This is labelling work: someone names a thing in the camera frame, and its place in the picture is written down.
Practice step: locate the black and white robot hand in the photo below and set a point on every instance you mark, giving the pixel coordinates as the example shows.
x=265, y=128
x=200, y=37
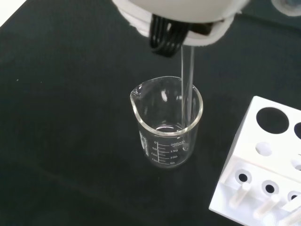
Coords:
x=183, y=16

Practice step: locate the black bench cloth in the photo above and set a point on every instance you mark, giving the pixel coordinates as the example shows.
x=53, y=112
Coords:
x=58, y=117

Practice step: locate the white test tube rack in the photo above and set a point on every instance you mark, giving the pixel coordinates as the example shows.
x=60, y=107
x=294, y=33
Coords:
x=237, y=160

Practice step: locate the clear graduated glass beaker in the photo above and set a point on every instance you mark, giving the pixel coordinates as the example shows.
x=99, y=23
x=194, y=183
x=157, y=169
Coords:
x=150, y=155

